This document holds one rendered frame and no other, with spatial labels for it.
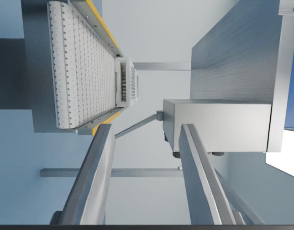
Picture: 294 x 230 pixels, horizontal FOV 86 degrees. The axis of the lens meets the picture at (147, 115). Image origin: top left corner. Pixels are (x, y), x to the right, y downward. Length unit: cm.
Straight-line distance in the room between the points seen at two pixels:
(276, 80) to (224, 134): 15
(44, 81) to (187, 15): 391
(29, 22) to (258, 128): 53
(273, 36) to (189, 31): 364
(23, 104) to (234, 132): 56
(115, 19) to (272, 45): 381
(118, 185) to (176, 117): 382
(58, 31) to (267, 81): 44
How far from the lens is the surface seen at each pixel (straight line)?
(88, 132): 37
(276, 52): 42
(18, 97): 59
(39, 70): 43
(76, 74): 39
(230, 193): 140
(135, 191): 412
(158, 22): 402
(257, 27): 48
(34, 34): 45
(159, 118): 50
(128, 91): 78
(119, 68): 80
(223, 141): 37
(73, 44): 40
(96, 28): 51
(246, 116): 38
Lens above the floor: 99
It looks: level
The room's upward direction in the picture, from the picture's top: 90 degrees clockwise
